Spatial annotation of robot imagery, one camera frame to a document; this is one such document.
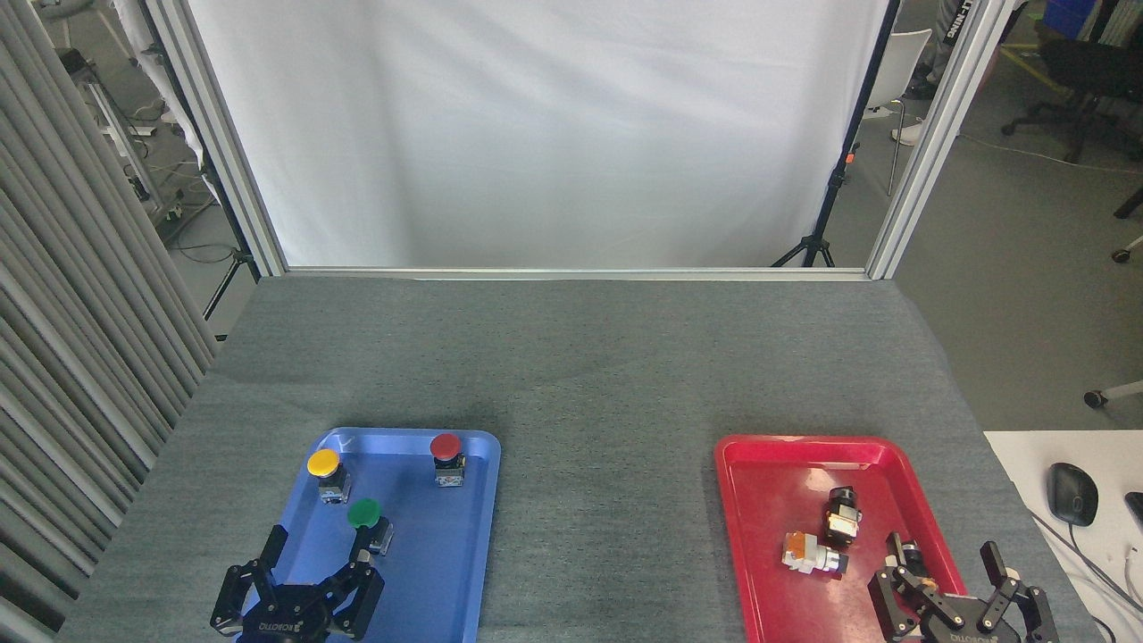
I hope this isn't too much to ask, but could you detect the red plastic tray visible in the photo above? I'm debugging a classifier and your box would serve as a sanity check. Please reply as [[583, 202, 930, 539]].
[[714, 434, 970, 643]]

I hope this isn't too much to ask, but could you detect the orange and white switch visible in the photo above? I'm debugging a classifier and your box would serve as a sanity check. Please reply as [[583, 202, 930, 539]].
[[781, 531, 849, 580]]

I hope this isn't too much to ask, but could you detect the black computer mouse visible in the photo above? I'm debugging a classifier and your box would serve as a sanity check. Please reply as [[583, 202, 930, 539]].
[[1047, 462, 1099, 528]]

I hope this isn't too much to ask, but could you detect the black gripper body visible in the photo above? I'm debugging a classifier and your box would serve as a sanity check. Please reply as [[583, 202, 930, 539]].
[[920, 594, 1028, 643], [237, 582, 349, 643]]

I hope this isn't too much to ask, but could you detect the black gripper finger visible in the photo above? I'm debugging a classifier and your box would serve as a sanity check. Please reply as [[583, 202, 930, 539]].
[[973, 541, 1060, 643], [316, 549, 386, 641], [210, 524, 289, 638], [868, 532, 949, 637]]

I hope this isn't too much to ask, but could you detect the blue plastic tray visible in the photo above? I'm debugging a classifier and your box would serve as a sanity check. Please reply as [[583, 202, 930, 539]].
[[234, 427, 502, 643]]

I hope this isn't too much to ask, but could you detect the yellow push button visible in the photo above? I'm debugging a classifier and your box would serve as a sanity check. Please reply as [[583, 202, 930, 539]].
[[306, 448, 352, 505]]

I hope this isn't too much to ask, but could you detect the metal cart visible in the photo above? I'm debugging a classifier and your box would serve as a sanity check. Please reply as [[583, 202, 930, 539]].
[[54, 45, 187, 226]]

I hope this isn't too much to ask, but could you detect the white chair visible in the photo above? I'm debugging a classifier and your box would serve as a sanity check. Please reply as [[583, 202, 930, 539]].
[[862, 29, 933, 197]]

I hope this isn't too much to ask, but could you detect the grey ribbed curtain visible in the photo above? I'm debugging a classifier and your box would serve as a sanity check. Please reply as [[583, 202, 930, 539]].
[[0, 0, 218, 643]]

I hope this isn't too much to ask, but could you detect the silver aluminium frame post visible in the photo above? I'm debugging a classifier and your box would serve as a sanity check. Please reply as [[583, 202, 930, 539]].
[[143, 0, 288, 278], [866, 0, 1019, 280]]

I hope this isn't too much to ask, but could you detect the white chair leg with caster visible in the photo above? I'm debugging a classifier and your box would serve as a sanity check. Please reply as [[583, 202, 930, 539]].
[[1083, 380, 1143, 410]]

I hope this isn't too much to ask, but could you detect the red push button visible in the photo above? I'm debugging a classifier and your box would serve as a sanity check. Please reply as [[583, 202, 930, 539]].
[[430, 433, 467, 489]]

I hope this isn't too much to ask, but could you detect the black light stand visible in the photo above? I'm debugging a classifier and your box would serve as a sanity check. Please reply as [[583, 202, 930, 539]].
[[143, 0, 262, 321]]

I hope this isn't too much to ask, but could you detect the silver aluminium frame rail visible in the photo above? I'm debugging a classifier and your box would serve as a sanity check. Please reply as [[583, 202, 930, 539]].
[[284, 266, 872, 283]]

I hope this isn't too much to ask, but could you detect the black and orange switch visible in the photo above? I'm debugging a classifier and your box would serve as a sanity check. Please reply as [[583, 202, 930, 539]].
[[897, 538, 937, 592]]

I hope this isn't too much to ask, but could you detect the white desk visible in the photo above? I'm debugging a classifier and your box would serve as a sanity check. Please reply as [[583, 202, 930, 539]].
[[982, 430, 1143, 643]]

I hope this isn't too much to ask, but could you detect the black office chair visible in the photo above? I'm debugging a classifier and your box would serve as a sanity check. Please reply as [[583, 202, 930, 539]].
[[1000, 0, 1143, 166]]

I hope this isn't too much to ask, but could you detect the black and white switch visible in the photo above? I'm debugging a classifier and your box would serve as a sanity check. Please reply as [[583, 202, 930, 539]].
[[823, 486, 864, 546]]

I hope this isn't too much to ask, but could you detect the white backdrop cloth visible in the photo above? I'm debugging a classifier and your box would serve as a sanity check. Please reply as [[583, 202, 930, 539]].
[[186, 0, 894, 270]]

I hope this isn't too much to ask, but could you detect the grey desk cable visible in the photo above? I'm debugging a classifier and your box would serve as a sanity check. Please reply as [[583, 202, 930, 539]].
[[1027, 507, 1143, 619]]

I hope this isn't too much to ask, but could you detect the black tripod stand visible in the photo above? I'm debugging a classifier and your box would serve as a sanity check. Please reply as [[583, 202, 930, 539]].
[[772, 0, 903, 269]]

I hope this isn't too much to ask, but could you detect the green push button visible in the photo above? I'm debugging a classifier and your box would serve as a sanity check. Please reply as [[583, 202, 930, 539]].
[[346, 498, 395, 556]]

